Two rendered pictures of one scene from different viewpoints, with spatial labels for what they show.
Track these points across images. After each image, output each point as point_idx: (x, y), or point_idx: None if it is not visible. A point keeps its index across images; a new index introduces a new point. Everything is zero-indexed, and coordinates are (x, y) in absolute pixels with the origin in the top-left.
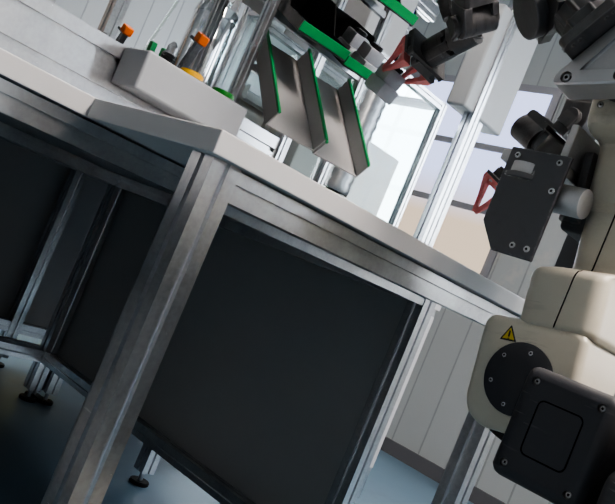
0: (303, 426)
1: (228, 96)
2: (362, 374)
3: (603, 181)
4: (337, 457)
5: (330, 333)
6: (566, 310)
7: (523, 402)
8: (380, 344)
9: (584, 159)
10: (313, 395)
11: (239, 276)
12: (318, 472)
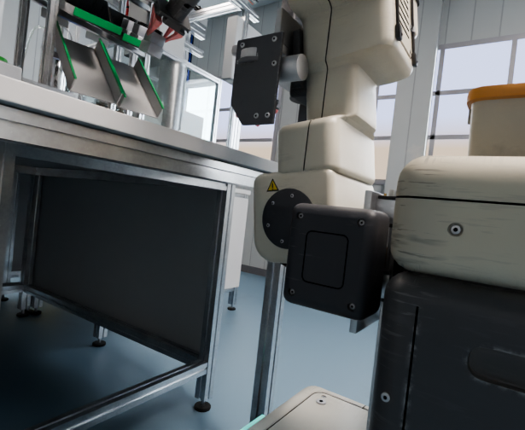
0: (179, 284)
1: None
2: (204, 243)
3: (312, 46)
4: (203, 297)
5: (179, 224)
6: (310, 153)
7: (294, 236)
8: (210, 222)
9: (294, 36)
10: (180, 264)
11: (119, 206)
12: (195, 309)
